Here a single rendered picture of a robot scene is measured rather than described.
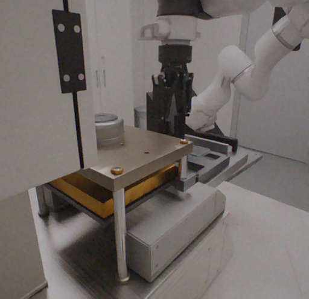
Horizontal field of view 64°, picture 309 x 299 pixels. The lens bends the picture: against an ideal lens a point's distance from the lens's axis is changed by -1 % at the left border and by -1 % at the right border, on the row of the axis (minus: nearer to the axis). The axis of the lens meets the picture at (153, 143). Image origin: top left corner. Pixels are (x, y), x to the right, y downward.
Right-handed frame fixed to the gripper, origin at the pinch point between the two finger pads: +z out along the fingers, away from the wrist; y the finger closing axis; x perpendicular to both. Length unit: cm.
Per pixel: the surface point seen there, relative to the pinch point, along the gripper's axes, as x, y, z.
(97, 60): 198, 132, -14
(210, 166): -9.3, 3.7, 7.4
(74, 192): -2.8, -29.6, 2.7
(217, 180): -11.0, 4.5, 11.1
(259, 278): -24.8, 3.4, 31.9
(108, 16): 197, 149, -61
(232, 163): -10.5, 14.3, 9.7
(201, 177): -10.0, -1.7, 8.2
